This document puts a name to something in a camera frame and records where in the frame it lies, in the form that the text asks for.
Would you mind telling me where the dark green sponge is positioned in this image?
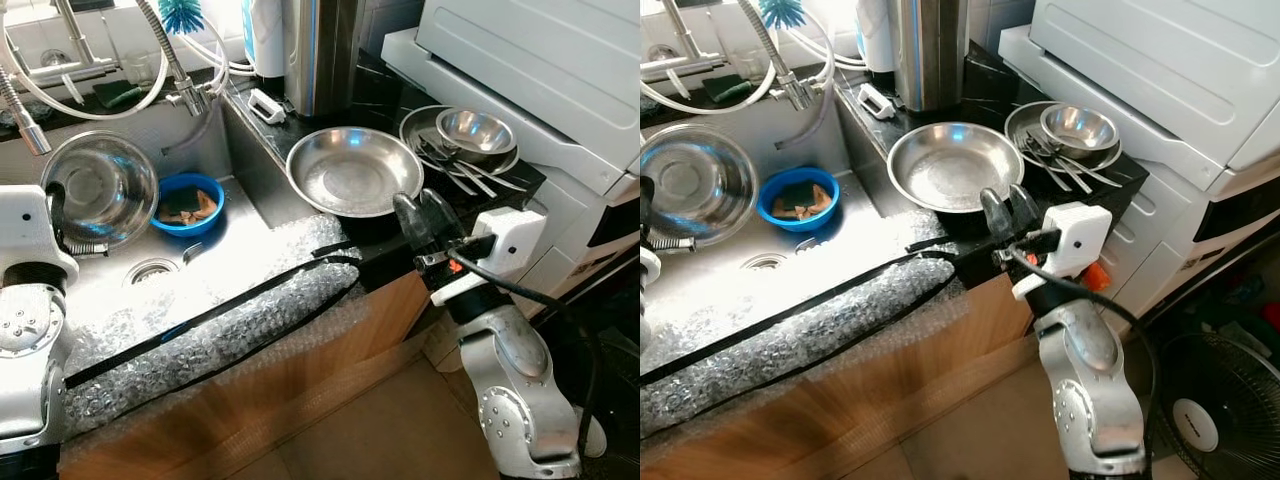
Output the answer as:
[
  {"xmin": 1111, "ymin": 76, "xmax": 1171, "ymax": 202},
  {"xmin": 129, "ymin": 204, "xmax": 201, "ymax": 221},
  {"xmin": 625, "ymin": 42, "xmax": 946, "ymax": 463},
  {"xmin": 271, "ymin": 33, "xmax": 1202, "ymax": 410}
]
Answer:
[
  {"xmin": 92, "ymin": 80, "xmax": 146, "ymax": 109},
  {"xmin": 700, "ymin": 75, "xmax": 753, "ymax": 104}
]

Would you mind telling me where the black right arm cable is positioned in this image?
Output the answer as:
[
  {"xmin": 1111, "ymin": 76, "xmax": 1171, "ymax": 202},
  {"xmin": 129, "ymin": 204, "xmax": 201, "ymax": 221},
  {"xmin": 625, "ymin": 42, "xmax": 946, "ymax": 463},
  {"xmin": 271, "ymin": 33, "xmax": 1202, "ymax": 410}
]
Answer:
[
  {"xmin": 445, "ymin": 238, "xmax": 601, "ymax": 461},
  {"xmin": 1005, "ymin": 236, "xmax": 1161, "ymax": 461}
]

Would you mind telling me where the small steel bowl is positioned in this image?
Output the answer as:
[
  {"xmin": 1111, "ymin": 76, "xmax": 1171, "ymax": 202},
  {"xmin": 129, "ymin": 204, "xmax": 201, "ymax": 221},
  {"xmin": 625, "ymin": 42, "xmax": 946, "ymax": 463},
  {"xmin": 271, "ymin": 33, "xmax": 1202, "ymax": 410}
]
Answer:
[
  {"xmin": 434, "ymin": 108, "xmax": 518, "ymax": 166},
  {"xmin": 1038, "ymin": 103, "xmax": 1120, "ymax": 161}
]

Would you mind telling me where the shallow steel plate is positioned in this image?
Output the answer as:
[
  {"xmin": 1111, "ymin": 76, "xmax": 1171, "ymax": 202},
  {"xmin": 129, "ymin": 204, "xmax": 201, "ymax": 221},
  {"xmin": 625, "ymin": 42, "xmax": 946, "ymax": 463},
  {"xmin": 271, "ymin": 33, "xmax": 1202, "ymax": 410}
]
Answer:
[
  {"xmin": 398, "ymin": 104, "xmax": 522, "ymax": 181},
  {"xmin": 1003, "ymin": 100, "xmax": 1123, "ymax": 173}
]

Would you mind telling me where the black strap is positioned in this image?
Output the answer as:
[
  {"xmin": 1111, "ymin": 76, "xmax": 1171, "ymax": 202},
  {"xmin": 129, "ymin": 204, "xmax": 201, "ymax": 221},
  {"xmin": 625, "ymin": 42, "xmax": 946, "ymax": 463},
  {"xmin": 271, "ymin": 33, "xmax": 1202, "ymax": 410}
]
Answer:
[
  {"xmin": 62, "ymin": 245, "xmax": 366, "ymax": 391},
  {"xmin": 640, "ymin": 238, "xmax": 966, "ymax": 386}
]

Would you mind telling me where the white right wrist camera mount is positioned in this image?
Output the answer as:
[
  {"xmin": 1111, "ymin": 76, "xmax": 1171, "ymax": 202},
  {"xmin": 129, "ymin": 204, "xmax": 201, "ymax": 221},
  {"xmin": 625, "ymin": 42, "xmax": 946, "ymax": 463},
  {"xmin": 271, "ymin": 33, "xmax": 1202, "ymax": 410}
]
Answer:
[
  {"xmin": 1010, "ymin": 202, "xmax": 1113, "ymax": 301},
  {"xmin": 430, "ymin": 206, "xmax": 549, "ymax": 307}
]

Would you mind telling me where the bubble wrap sheet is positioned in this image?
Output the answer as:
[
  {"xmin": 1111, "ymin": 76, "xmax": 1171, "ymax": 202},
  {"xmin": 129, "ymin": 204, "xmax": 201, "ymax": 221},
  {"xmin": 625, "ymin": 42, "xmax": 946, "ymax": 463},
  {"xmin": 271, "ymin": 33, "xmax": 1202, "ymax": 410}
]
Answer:
[
  {"xmin": 640, "ymin": 215, "xmax": 966, "ymax": 441},
  {"xmin": 55, "ymin": 215, "xmax": 366, "ymax": 441}
]

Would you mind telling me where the steel spring neck faucet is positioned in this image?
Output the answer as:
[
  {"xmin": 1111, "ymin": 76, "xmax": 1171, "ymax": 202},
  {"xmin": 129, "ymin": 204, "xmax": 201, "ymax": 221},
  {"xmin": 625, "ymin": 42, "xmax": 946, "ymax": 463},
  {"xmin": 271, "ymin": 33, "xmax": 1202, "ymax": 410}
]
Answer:
[
  {"xmin": 733, "ymin": 0, "xmax": 819, "ymax": 113},
  {"xmin": 133, "ymin": 0, "xmax": 219, "ymax": 119}
]

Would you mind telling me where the large deep steel plate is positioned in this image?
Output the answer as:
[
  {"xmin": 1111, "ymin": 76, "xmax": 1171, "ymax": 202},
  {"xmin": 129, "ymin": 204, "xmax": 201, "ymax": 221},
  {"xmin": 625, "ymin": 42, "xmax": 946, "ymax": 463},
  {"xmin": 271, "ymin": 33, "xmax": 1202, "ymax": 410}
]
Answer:
[
  {"xmin": 886, "ymin": 121, "xmax": 1027, "ymax": 215},
  {"xmin": 285, "ymin": 126, "xmax": 427, "ymax": 220}
]

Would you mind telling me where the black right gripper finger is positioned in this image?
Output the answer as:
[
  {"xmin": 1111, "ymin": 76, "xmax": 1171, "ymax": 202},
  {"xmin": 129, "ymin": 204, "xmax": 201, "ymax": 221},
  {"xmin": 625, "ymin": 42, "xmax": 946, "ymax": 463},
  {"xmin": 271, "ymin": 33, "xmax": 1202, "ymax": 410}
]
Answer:
[
  {"xmin": 980, "ymin": 187, "xmax": 1017, "ymax": 248},
  {"xmin": 392, "ymin": 191, "xmax": 437, "ymax": 256},
  {"xmin": 1007, "ymin": 182, "xmax": 1046, "ymax": 240},
  {"xmin": 424, "ymin": 187, "xmax": 469, "ymax": 248}
]

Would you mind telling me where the steel spoon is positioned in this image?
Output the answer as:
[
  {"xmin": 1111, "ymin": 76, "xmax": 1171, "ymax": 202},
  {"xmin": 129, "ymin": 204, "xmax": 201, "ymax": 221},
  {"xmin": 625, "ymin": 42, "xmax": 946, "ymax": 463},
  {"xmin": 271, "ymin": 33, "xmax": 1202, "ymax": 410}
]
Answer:
[
  {"xmin": 440, "ymin": 150, "xmax": 533, "ymax": 194},
  {"xmin": 1045, "ymin": 149, "xmax": 1128, "ymax": 190}
]

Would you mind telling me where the steel sprayer head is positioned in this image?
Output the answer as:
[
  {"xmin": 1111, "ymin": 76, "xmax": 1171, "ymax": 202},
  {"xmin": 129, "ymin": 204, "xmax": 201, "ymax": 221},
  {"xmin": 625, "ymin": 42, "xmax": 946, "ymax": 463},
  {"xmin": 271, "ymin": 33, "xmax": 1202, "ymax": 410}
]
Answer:
[{"xmin": 0, "ymin": 70, "xmax": 53, "ymax": 157}]

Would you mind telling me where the steel kitchen sink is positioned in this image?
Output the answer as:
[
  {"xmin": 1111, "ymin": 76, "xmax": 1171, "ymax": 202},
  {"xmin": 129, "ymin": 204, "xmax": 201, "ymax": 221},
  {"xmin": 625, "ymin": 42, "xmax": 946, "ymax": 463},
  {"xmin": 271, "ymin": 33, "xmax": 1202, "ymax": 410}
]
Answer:
[
  {"xmin": 640, "ymin": 90, "xmax": 946, "ymax": 331},
  {"xmin": 0, "ymin": 95, "xmax": 351, "ymax": 341}
]

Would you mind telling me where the thick white hose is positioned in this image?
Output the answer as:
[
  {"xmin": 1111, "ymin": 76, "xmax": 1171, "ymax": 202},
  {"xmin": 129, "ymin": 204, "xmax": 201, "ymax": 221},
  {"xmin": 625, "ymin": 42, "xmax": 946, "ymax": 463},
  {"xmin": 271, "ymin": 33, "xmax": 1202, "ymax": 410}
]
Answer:
[
  {"xmin": 0, "ymin": 30, "xmax": 171, "ymax": 121},
  {"xmin": 640, "ymin": 30, "xmax": 776, "ymax": 116}
]

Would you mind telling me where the thin white hose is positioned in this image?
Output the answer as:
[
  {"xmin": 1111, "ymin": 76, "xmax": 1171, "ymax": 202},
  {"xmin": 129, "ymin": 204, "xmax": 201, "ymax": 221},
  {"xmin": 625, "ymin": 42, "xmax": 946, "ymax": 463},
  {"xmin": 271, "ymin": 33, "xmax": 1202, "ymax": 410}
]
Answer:
[
  {"xmin": 803, "ymin": 22, "xmax": 863, "ymax": 71},
  {"xmin": 198, "ymin": 20, "xmax": 256, "ymax": 77}
]

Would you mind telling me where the tall steel canister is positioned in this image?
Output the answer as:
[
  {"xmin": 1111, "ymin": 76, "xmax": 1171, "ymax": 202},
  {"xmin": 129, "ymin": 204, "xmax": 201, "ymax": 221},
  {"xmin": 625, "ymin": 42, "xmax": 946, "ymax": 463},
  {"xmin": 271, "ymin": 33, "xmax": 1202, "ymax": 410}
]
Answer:
[
  {"xmin": 890, "ymin": 0, "xmax": 971, "ymax": 113},
  {"xmin": 283, "ymin": 0, "xmax": 369, "ymax": 119}
]

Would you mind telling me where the steel bar faucet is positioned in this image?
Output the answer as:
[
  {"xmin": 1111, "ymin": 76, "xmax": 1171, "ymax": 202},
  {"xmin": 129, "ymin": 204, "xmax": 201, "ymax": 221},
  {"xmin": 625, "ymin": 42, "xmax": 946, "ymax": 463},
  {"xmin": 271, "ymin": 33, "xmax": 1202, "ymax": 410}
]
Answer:
[
  {"xmin": 655, "ymin": 0, "xmax": 726, "ymax": 79},
  {"xmin": 45, "ymin": 0, "xmax": 119, "ymax": 83}
]

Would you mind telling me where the brown cloth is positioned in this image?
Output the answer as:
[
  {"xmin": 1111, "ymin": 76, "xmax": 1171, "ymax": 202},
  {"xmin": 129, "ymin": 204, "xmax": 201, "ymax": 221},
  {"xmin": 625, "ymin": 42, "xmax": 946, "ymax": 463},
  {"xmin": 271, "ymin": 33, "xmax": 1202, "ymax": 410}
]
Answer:
[
  {"xmin": 160, "ymin": 190, "xmax": 219, "ymax": 223},
  {"xmin": 770, "ymin": 183, "xmax": 833, "ymax": 219}
]

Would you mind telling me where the clear drinking glass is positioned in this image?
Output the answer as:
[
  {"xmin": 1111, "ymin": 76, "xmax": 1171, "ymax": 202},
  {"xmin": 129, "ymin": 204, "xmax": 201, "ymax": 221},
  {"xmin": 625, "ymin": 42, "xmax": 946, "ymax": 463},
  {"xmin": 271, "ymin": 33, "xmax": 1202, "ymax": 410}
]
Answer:
[
  {"xmin": 120, "ymin": 52, "xmax": 156, "ymax": 89},
  {"xmin": 730, "ymin": 45, "xmax": 766, "ymax": 83}
]

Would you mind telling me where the white water filter blue label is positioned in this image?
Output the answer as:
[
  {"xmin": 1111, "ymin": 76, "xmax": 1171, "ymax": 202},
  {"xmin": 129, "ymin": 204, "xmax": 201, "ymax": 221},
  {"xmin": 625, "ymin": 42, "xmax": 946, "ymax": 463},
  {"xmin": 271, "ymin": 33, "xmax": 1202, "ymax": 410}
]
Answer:
[
  {"xmin": 853, "ymin": 0, "xmax": 896, "ymax": 73},
  {"xmin": 240, "ymin": 0, "xmax": 288, "ymax": 79}
]

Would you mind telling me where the blue plastic bowl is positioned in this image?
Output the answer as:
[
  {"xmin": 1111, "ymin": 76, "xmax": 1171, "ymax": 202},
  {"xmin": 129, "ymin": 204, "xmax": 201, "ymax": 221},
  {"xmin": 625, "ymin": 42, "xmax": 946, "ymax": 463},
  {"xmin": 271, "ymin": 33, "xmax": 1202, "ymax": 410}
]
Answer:
[
  {"xmin": 152, "ymin": 172, "xmax": 227, "ymax": 238},
  {"xmin": 755, "ymin": 166, "xmax": 841, "ymax": 234}
]

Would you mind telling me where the wood cabinet front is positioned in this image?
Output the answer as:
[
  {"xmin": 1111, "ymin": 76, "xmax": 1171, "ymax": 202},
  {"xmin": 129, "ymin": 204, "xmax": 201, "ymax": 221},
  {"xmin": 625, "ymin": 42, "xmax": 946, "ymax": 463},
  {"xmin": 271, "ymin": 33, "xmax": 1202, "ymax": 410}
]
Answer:
[
  {"xmin": 60, "ymin": 270, "xmax": 501, "ymax": 480},
  {"xmin": 640, "ymin": 280, "xmax": 1071, "ymax": 480}
]

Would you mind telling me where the black floor fan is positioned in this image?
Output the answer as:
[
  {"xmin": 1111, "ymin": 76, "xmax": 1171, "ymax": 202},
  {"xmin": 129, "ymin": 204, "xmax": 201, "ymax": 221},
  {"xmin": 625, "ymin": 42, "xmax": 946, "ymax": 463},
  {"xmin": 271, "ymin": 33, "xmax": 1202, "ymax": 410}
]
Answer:
[
  {"xmin": 1150, "ymin": 330, "xmax": 1280, "ymax": 480},
  {"xmin": 560, "ymin": 320, "xmax": 641, "ymax": 480}
]

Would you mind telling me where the steel fork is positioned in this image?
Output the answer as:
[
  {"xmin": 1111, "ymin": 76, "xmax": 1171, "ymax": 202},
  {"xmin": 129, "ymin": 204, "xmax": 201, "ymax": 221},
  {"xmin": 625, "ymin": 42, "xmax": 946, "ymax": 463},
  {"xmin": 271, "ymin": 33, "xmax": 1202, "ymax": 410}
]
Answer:
[
  {"xmin": 1015, "ymin": 144, "xmax": 1076, "ymax": 192},
  {"xmin": 413, "ymin": 138, "xmax": 504, "ymax": 201},
  {"xmin": 1020, "ymin": 134, "xmax": 1099, "ymax": 196},
  {"xmin": 410, "ymin": 150, "xmax": 479, "ymax": 197}
]

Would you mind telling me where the blue bottle brush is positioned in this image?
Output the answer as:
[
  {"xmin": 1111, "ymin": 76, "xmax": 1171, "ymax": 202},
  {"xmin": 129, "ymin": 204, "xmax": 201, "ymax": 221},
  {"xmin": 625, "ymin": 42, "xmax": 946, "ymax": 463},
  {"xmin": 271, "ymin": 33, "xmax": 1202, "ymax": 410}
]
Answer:
[
  {"xmin": 157, "ymin": 0, "xmax": 207, "ymax": 36},
  {"xmin": 757, "ymin": 0, "xmax": 806, "ymax": 31}
]

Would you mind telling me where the small white device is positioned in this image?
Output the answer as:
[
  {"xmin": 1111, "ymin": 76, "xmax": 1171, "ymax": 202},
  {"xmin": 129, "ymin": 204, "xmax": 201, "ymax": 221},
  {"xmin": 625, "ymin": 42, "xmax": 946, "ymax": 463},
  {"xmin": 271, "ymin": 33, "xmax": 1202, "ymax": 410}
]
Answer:
[
  {"xmin": 857, "ymin": 83, "xmax": 899, "ymax": 121},
  {"xmin": 247, "ymin": 88, "xmax": 289, "ymax": 126}
]

